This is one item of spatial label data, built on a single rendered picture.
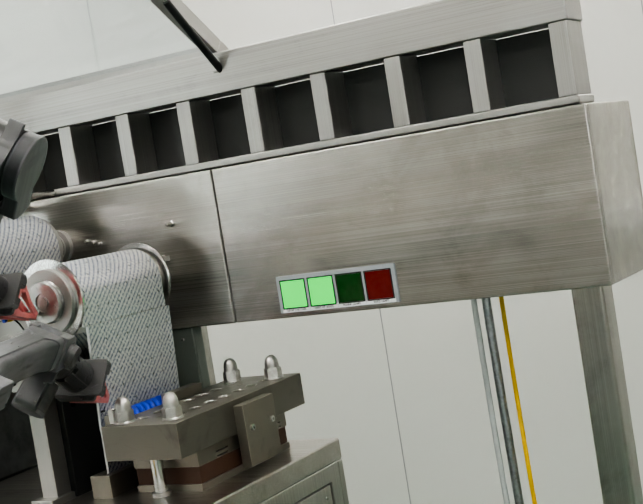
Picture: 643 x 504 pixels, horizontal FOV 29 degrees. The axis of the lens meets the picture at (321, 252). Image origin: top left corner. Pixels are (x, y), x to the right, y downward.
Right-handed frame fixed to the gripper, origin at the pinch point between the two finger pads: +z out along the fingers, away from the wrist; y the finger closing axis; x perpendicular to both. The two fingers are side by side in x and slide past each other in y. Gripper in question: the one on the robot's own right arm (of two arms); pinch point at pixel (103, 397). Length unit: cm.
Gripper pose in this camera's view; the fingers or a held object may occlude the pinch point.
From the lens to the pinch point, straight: 224.6
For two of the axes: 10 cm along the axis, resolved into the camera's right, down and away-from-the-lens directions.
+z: 3.3, 4.8, 8.1
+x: 1.1, -8.8, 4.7
